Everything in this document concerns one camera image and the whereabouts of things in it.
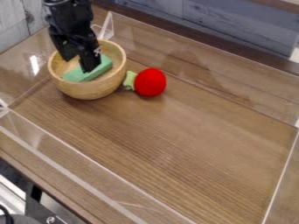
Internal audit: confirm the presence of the green foam block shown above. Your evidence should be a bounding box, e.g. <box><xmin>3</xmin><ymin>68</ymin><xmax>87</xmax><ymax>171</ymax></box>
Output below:
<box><xmin>62</xmin><ymin>54</ymin><xmax>114</xmax><ymax>82</ymax></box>

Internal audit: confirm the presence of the red knitted strawberry toy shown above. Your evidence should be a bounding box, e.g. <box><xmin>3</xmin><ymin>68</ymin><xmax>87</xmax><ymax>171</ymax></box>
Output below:
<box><xmin>123</xmin><ymin>67</ymin><xmax>167</xmax><ymax>97</ymax></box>

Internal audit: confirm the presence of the black metal clamp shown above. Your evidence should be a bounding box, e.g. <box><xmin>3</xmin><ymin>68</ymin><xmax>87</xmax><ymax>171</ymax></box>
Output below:
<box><xmin>25</xmin><ymin>185</ymin><xmax>82</xmax><ymax>224</ymax></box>

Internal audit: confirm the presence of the clear acrylic corner bracket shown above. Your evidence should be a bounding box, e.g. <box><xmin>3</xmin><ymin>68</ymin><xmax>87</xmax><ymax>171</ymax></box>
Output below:
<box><xmin>91</xmin><ymin>11</ymin><xmax>115</xmax><ymax>40</ymax></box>

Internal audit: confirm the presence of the clear acrylic tray wall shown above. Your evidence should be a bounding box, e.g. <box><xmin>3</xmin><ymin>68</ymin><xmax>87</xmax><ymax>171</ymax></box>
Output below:
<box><xmin>0</xmin><ymin>104</ymin><xmax>195</xmax><ymax>224</ymax></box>

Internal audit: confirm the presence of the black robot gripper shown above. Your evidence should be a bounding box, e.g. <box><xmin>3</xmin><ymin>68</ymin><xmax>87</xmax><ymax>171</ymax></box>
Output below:
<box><xmin>43</xmin><ymin>0</ymin><xmax>102</xmax><ymax>73</ymax></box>

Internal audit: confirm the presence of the brown wooden bowl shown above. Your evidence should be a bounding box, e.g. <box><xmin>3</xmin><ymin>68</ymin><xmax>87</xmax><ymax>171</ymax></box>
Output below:
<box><xmin>49</xmin><ymin>39</ymin><xmax>127</xmax><ymax>100</ymax></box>

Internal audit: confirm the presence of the black cable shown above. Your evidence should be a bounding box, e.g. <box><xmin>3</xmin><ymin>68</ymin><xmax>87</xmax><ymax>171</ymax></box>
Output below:
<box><xmin>0</xmin><ymin>204</ymin><xmax>15</xmax><ymax>224</ymax></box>

